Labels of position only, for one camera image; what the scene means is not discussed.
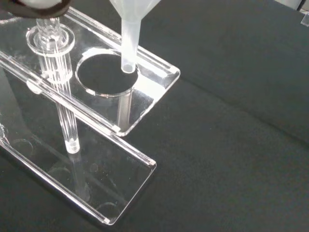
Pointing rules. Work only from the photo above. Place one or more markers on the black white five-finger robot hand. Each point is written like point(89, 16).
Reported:
point(48, 10)

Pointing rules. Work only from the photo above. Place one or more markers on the clear acrylic funnel stand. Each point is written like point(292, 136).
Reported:
point(79, 116)

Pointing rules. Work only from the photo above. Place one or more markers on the black cloth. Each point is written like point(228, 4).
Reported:
point(229, 120)

